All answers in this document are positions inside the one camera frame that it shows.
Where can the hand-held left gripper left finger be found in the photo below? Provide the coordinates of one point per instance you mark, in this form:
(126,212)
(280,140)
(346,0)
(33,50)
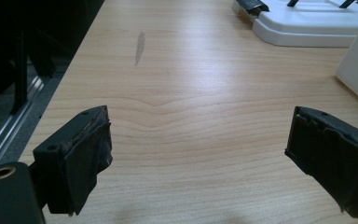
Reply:
(74,161)

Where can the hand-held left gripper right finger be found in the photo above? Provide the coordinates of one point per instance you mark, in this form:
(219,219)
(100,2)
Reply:
(332,158)

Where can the black metal stand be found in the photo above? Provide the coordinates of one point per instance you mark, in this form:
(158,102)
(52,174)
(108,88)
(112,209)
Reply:
(20,71)

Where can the white plastic base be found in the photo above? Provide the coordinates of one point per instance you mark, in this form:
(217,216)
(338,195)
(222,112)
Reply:
(304,21)

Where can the black clip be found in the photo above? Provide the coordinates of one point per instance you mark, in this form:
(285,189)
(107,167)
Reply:
(253,5)

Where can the aluminium floor rail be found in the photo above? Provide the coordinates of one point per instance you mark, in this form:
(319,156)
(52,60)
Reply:
(6,130)

